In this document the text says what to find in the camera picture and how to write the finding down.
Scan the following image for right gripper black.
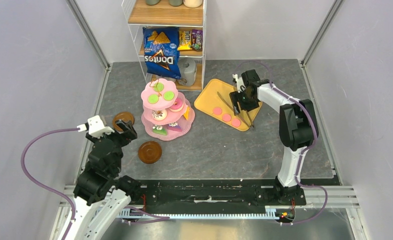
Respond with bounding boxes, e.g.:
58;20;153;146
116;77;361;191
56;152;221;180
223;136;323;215
229;88;260;115

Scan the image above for metal serving tongs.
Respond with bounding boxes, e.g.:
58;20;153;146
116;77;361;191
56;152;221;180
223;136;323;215
216;91;255;128

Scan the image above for brown round coaster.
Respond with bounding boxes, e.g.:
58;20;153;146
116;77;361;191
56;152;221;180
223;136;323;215
112;111;135;132
138;141;162;164

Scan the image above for green cake slice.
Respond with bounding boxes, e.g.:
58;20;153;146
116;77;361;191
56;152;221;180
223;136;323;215
152;125;168;136

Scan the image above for chocolate white donut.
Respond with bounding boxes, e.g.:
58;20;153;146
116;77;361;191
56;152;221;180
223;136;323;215
152;109;168;121

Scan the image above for yellow cake slice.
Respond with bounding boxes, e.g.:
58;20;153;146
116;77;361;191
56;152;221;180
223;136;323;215
182;106;190;121

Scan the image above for green sandwich cookie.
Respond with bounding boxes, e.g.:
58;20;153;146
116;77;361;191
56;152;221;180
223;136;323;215
147;94;159;104
152;82;164;93
163;91;175;101

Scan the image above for purple cake slice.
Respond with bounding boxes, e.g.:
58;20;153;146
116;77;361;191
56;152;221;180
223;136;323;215
166;122;183;132

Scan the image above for pink frosted donut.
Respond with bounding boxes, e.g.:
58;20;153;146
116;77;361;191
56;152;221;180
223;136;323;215
169;97;184;113

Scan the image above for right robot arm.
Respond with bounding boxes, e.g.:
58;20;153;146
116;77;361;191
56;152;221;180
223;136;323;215
229;69;319;205

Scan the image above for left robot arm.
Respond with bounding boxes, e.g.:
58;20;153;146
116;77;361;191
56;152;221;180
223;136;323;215
58;115;142;240

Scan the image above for pink sandwich cookie front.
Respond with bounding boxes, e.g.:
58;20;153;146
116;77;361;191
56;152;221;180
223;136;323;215
231;118;242;128

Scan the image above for pink sandwich cookie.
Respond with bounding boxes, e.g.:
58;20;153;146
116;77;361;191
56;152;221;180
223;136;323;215
222;113;232;123
212;107;223;116
231;118;242;128

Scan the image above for pink sandwich cookie middle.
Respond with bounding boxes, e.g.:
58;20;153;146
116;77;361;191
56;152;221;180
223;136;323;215
222;113;232;123

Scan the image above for pink sandwich cookie far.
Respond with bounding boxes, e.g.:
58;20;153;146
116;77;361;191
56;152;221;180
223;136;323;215
212;107;223;116

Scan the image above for yellow serving tray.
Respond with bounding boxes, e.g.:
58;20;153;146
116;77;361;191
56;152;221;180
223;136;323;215
194;78;263;132

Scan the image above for grey ceramic mug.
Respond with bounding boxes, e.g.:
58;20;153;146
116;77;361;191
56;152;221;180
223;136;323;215
177;57;197;87

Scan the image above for pink three-tier cake stand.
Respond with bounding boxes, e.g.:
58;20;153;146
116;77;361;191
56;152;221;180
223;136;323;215
140;78;195;141

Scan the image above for yellow M&M candy bag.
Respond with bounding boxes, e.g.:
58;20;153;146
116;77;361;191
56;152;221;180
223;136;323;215
177;30;192;51

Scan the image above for blue Doritos chip bag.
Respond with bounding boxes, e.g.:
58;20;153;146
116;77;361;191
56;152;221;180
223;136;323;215
142;26;181;79

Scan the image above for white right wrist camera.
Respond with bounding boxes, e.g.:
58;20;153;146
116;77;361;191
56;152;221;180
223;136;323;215
232;74;246;93

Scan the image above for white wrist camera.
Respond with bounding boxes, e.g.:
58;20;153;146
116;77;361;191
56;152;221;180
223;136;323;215
77;115;115;138
232;74;246;93

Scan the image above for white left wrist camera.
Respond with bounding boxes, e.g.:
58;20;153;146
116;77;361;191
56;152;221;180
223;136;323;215
77;115;115;138

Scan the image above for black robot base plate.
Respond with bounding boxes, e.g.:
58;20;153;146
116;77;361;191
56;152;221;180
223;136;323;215
117;179;307;215

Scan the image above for white wire wooden shelf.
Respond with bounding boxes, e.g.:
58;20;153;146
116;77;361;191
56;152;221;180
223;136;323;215
121;0;207;91

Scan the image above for white cable track rail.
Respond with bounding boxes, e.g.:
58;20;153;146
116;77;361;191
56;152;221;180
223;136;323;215
116;205;284;220

